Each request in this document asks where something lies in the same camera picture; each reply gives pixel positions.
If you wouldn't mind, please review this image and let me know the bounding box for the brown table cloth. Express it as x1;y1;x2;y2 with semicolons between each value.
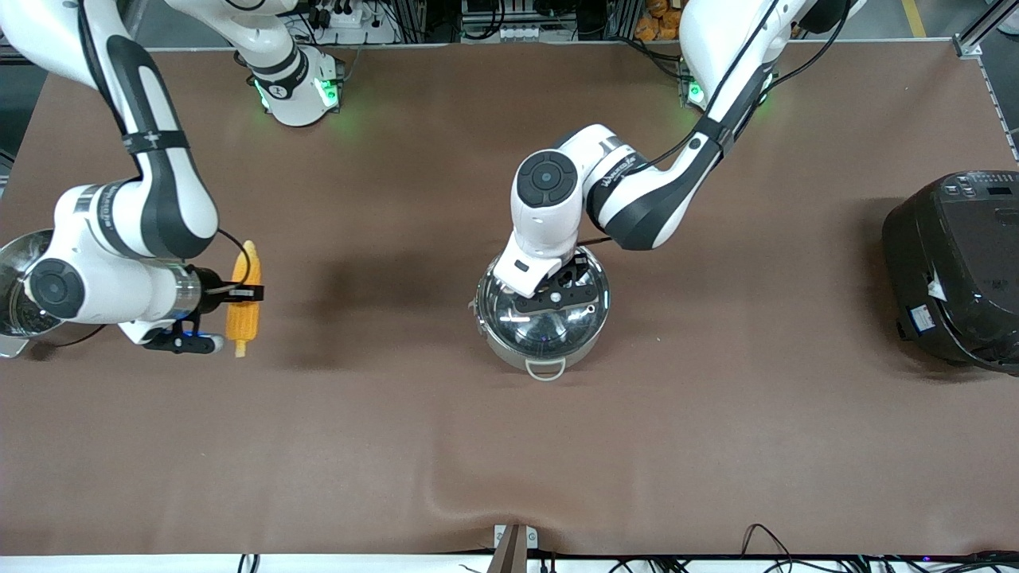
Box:
0;44;1019;558

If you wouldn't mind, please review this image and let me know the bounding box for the glass lid with copper knob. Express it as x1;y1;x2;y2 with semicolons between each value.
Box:
478;247;611;351

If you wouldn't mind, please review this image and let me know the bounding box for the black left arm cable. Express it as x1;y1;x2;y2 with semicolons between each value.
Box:
577;0;859;248

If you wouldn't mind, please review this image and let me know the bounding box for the black rice cooker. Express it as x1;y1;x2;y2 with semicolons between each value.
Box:
882;171;1019;375

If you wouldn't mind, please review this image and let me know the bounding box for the pile of orange snacks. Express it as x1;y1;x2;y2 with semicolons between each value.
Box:
635;0;687;43

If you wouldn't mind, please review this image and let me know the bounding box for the steel steamer pot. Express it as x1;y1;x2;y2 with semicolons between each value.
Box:
0;229;58;359

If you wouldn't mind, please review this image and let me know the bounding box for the grey steel cooking pot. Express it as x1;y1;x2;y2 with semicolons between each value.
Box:
468;243;612;381

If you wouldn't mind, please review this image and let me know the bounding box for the white power strip with plugs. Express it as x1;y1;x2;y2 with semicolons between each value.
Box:
306;0;365;29

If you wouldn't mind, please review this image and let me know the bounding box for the yellow corn cob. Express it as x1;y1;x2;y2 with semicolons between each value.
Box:
225;240;262;358

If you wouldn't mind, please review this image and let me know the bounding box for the black looped floor cable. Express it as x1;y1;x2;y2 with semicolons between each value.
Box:
740;523;793;558

